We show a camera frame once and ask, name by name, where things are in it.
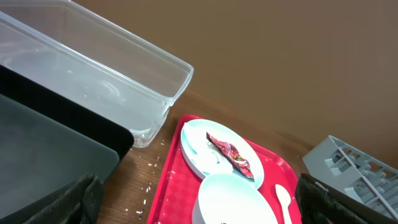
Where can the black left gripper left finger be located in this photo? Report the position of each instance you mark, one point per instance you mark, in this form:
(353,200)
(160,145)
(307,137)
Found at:
(80,204)

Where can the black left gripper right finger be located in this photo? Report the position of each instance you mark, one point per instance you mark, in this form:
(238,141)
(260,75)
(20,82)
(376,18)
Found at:
(321,204)

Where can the white plastic spoon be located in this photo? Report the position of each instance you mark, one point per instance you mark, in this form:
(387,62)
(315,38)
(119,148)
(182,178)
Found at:
(284,200)

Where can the light blue bowl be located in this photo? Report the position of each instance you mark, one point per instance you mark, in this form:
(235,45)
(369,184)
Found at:
(227,199)

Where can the red snack wrapper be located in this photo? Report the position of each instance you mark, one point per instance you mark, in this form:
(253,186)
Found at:
(233,156)

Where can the large light blue plate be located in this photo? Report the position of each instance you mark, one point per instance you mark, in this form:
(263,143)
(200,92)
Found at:
(205,159)

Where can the grey dishwasher rack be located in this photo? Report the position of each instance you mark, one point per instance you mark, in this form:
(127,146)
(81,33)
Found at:
(354,173)

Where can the black waste tray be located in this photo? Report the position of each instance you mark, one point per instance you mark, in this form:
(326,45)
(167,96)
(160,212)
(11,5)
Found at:
(47,143)

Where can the red serving tray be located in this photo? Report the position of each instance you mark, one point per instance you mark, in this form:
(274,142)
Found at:
(178,185)

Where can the clear plastic bin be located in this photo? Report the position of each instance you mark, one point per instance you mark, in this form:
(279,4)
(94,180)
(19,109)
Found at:
(93,62)

